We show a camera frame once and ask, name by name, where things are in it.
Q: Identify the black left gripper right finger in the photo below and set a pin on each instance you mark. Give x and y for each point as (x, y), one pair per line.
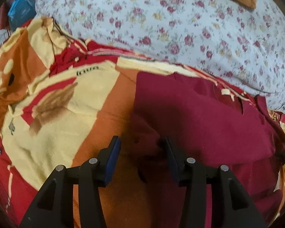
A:
(231, 206)

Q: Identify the blue plastic bag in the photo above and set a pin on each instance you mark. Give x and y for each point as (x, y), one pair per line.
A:
(20, 11)

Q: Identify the white floral quilt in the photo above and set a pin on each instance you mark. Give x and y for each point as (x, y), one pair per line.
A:
(244, 47)

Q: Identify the dark red knit garment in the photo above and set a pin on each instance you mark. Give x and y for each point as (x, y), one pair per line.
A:
(210, 126)

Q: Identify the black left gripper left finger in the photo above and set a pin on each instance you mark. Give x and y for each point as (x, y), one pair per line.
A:
(53, 204)

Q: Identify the orange yellow red cartoon blanket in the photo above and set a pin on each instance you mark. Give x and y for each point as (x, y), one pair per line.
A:
(62, 99)

